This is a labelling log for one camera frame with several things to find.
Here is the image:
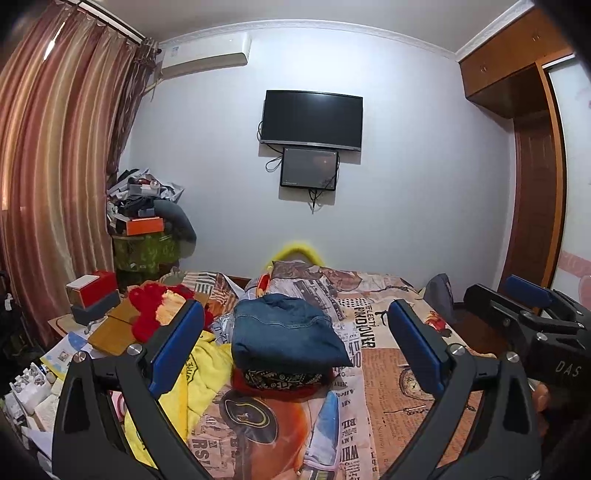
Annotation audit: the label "orange box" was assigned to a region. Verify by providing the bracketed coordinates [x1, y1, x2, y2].
[126, 216, 165, 236]

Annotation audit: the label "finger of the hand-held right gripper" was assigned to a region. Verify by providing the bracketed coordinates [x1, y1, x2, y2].
[463, 284, 586, 352]
[503, 275, 591, 320]

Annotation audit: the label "white sliding wardrobe door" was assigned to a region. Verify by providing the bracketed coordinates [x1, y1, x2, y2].
[542, 55, 591, 296]

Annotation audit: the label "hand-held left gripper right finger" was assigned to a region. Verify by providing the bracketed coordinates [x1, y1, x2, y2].
[379, 299, 543, 480]

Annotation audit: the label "white air conditioner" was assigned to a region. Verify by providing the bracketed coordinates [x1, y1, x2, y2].
[158, 34, 252, 79]

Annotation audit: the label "black wall television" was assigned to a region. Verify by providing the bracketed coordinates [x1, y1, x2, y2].
[260, 90, 363, 152]

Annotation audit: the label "small wall monitor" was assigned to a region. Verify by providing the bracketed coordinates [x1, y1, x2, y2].
[280, 147, 340, 190]

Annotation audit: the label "striped brown curtain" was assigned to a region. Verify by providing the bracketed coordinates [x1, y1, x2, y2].
[0, 0, 160, 352]

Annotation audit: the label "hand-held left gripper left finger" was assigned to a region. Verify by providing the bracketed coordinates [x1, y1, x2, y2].
[51, 299, 218, 480]

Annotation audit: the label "printed blanket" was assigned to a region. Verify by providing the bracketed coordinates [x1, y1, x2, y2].
[157, 261, 509, 480]

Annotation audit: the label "yellow garment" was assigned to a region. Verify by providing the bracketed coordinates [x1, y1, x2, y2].
[122, 330, 238, 469]

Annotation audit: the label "curtain rail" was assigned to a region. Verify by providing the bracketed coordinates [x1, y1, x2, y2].
[78, 0, 160, 49]

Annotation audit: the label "yellow pillow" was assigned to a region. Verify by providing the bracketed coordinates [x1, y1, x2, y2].
[269, 242, 326, 271]

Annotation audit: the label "white patterned cloth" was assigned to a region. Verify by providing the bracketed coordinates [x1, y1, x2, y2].
[210, 272, 260, 346]

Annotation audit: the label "purple grey backpack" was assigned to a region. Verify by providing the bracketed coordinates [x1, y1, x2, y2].
[424, 273, 459, 324]

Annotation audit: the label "brown wooden door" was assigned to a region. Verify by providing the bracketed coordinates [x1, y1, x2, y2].
[501, 115, 568, 291]

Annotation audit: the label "pile of white packets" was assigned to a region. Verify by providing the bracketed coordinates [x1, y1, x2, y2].
[0, 332, 95, 462]

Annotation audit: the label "dark patterned cloth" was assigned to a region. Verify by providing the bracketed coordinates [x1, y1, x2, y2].
[242, 367, 334, 392]

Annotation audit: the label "wooden bedside table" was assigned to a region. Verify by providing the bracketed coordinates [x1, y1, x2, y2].
[47, 314, 90, 348]

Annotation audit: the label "pile of clutter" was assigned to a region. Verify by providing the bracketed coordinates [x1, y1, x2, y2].
[106, 166, 185, 228]

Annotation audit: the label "dark grey box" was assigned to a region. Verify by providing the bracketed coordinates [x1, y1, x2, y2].
[71, 291, 122, 325]

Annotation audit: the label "red folded cloth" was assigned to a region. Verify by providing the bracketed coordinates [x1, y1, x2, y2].
[230, 369, 329, 403]

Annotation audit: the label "blue denim jeans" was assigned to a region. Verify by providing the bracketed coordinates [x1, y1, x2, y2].
[231, 294, 354, 370]

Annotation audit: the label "wooden board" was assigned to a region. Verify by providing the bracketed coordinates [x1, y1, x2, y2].
[88, 288, 213, 357]

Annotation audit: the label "person's right hand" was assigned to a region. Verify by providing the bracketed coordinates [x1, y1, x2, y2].
[530, 382, 552, 439]

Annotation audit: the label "red and white box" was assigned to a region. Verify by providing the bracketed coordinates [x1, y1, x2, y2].
[65, 270, 117, 308]

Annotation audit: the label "wooden overhead cabinet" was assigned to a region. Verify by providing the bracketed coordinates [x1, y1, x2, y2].
[458, 4, 583, 118]

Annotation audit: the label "red fluffy cloth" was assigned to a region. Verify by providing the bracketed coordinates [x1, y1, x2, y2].
[128, 284, 214, 343]

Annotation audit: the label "green patterned cloth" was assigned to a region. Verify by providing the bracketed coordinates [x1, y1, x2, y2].
[112, 231, 181, 278]

